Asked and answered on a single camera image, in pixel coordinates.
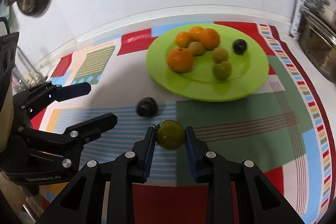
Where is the dark plum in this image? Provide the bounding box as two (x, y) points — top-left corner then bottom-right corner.
(232, 39), (247, 55)
(136, 97), (158, 118)

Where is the green plastic plate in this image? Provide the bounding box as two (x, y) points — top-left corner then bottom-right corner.
(146, 23), (269, 102)

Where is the white metal shelf rack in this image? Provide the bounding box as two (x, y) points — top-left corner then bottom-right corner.
(290, 0), (335, 40)

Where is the large steel stockpot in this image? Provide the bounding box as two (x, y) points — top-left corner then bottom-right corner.
(299, 12), (335, 84)

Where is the dark plum front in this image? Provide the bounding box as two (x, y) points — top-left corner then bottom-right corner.
(136, 97), (158, 118)

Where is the green tomato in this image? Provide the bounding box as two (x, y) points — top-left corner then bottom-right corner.
(156, 120), (185, 150)
(213, 61), (232, 80)

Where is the yellow plum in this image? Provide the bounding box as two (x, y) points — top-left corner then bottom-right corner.
(188, 41), (205, 56)
(212, 47), (229, 63)

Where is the large orange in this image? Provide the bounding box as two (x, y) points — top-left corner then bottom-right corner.
(199, 28), (221, 51)

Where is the colourful patchwork table mat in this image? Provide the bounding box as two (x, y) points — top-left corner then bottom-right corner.
(32, 22), (335, 223)

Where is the chrome sink faucet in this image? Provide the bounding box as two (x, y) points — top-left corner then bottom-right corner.
(12, 46), (47, 93)

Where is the dark plum back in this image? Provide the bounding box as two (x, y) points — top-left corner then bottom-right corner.
(232, 39), (247, 55)

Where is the small orange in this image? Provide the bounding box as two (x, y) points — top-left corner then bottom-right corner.
(189, 26), (203, 41)
(174, 31), (193, 48)

